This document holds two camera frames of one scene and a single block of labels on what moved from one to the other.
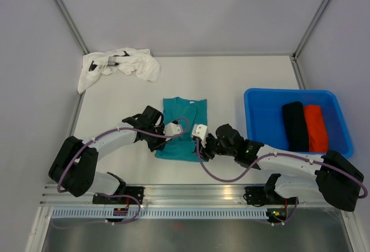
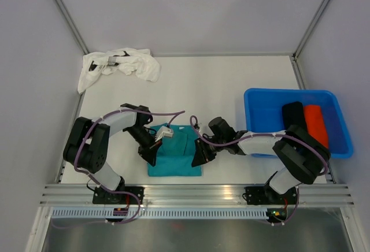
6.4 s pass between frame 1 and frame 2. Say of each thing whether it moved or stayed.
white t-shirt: stayed
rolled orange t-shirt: stayed
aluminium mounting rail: stayed
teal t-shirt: moved
